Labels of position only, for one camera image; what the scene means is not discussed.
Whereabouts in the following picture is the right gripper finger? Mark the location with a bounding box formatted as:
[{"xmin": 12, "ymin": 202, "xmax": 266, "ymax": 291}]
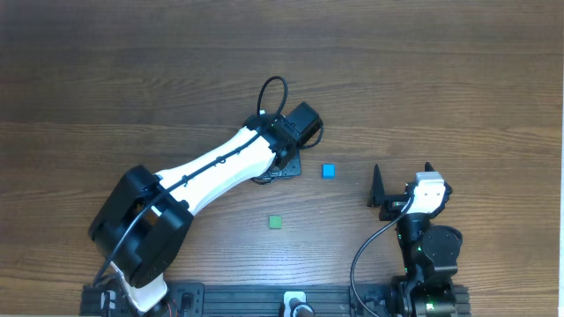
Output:
[
  {"xmin": 367, "ymin": 163, "xmax": 388, "ymax": 209},
  {"xmin": 423, "ymin": 161, "xmax": 454, "ymax": 209}
]

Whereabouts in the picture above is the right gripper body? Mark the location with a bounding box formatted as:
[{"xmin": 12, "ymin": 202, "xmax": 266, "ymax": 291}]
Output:
[{"xmin": 378, "ymin": 192, "xmax": 414, "ymax": 222}]

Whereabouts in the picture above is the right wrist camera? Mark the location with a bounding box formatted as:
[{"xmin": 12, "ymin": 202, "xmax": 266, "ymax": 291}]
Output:
[{"xmin": 404, "ymin": 171, "xmax": 447, "ymax": 216}]

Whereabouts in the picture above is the mounting rail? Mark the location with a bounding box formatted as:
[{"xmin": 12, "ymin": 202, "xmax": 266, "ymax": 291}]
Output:
[{"xmin": 80, "ymin": 281, "xmax": 471, "ymax": 317}]

